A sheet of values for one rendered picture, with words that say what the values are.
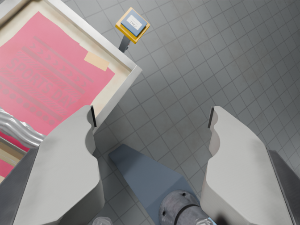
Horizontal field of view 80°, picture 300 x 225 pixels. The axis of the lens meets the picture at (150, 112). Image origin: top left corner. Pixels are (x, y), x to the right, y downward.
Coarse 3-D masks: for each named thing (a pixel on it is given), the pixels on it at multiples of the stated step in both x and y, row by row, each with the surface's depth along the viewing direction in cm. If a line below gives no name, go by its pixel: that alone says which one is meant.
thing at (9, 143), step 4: (0, 136) 67; (0, 140) 67; (4, 140) 67; (8, 144) 67; (12, 144) 68; (12, 148) 68; (16, 148) 68; (20, 148) 69; (20, 152) 68; (24, 152) 69
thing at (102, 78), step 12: (84, 48) 82; (72, 60) 80; (84, 60) 82; (96, 72) 83; (108, 72) 85; (96, 84) 83; (84, 96) 81; (24, 108) 73; (72, 108) 79; (24, 120) 73; (36, 120) 74; (0, 132) 70; (48, 132) 75; (0, 168) 69; (12, 168) 70
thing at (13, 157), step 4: (0, 144) 64; (4, 144) 66; (0, 148) 61; (4, 148) 63; (8, 148) 65; (0, 152) 61; (4, 152) 61; (8, 152) 62; (12, 152) 64; (16, 152) 67; (0, 156) 61; (4, 156) 61; (8, 156) 62; (12, 156) 62; (16, 156) 63; (20, 156) 66; (4, 160) 61; (8, 160) 62; (12, 160) 62; (16, 160) 62; (12, 164) 62; (16, 164) 62
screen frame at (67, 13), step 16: (16, 0) 71; (48, 0) 75; (0, 16) 69; (64, 16) 79; (96, 32) 81; (112, 48) 83; (128, 64) 85; (128, 80) 84; (112, 96) 81; (96, 128) 78
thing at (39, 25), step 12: (36, 24) 76; (48, 24) 78; (24, 36) 75; (48, 36) 78; (60, 36) 79; (0, 48) 72; (12, 48) 73; (60, 48) 79; (72, 48) 80; (0, 60) 71; (0, 96) 71; (12, 108) 72
